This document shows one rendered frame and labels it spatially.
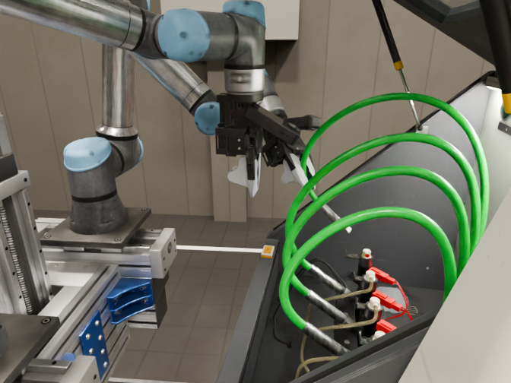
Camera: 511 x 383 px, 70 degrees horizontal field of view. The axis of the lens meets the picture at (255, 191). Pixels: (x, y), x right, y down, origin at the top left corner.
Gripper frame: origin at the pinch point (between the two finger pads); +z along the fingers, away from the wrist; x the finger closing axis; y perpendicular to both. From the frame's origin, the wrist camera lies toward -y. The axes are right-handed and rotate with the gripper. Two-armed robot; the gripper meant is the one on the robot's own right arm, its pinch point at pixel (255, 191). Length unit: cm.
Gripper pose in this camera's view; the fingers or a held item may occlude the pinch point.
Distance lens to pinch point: 76.6
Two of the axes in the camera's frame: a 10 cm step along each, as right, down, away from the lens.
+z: 0.0, 9.3, 3.7
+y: -9.8, -0.7, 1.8
